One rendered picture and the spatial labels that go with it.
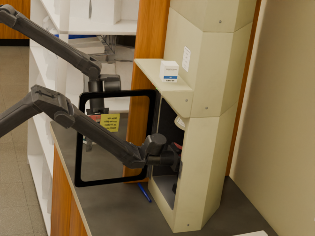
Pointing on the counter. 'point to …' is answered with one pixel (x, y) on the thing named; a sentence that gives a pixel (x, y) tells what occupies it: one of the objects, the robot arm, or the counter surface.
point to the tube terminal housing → (203, 117)
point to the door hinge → (154, 125)
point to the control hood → (180, 97)
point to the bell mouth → (179, 123)
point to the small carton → (168, 71)
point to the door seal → (82, 136)
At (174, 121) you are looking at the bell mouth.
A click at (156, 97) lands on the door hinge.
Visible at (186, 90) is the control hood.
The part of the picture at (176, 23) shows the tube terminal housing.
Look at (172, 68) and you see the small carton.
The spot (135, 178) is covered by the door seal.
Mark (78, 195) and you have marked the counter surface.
